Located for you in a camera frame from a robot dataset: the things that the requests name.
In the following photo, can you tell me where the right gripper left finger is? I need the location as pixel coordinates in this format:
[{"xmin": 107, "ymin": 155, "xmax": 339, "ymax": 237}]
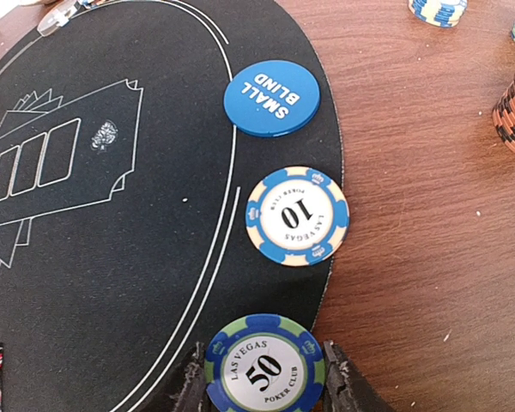
[{"xmin": 148, "ymin": 342, "xmax": 209, "ymax": 412}]

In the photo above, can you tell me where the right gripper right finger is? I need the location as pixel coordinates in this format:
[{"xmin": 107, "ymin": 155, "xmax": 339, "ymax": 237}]
[{"xmin": 322, "ymin": 341, "xmax": 395, "ymax": 412}]

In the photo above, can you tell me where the green fifty poker chip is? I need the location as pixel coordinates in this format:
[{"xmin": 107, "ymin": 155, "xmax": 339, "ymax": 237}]
[{"xmin": 204, "ymin": 313, "xmax": 325, "ymax": 411}]

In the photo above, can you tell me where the blue ten poker chip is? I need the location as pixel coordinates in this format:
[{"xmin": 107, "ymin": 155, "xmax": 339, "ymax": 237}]
[{"xmin": 245, "ymin": 166, "xmax": 350, "ymax": 267}]

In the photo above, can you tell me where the blue small blind button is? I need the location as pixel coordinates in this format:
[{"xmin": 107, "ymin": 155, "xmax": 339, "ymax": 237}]
[{"xmin": 223, "ymin": 60, "xmax": 321, "ymax": 138}]

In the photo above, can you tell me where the blue white chip stack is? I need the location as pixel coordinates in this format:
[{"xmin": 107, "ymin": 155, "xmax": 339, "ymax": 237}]
[{"xmin": 408, "ymin": 0, "xmax": 468, "ymax": 28}]

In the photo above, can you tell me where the round black poker mat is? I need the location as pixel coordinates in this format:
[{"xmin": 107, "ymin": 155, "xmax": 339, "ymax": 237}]
[{"xmin": 0, "ymin": 1, "xmax": 342, "ymax": 411}]

